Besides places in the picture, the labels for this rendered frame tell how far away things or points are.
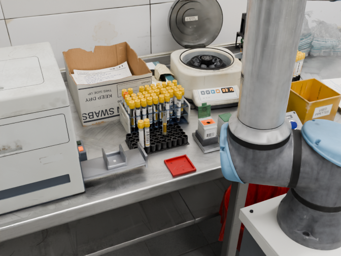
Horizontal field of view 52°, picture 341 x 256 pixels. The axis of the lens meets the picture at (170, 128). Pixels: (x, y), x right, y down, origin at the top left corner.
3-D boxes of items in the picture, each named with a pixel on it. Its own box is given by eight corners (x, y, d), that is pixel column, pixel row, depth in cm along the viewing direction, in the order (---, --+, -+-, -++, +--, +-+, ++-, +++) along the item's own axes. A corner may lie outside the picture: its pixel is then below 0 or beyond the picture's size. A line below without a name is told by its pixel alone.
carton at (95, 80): (81, 127, 111) (74, 85, 102) (67, 87, 133) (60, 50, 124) (154, 112, 119) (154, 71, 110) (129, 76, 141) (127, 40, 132)
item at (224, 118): (223, 140, 106) (226, 122, 102) (215, 132, 110) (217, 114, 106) (235, 138, 107) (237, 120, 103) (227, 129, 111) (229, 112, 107)
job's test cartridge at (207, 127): (203, 145, 102) (204, 127, 98) (197, 136, 106) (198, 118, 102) (215, 142, 103) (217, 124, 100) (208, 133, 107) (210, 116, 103)
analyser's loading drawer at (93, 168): (69, 188, 86) (66, 172, 83) (65, 171, 91) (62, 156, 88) (147, 167, 93) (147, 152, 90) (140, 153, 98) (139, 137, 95)
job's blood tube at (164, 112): (163, 140, 105) (163, 113, 99) (162, 138, 106) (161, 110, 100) (167, 139, 105) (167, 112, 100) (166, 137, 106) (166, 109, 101)
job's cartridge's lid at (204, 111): (198, 104, 100) (198, 103, 100) (198, 119, 102) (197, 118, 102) (210, 102, 101) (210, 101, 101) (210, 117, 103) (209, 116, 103)
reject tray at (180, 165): (173, 177, 93) (173, 175, 92) (163, 162, 98) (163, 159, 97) (196, 170, 95) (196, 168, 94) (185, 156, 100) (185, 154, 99)
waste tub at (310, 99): (301, 130, 111) (309, 103, 106) (276, 109, 121) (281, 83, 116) (334, 121, 115) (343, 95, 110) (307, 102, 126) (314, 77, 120)
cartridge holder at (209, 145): (204, 153, 101) (205, 144, 99) (192, 136, 108) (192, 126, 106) (220, 150, 102) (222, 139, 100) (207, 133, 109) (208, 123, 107)
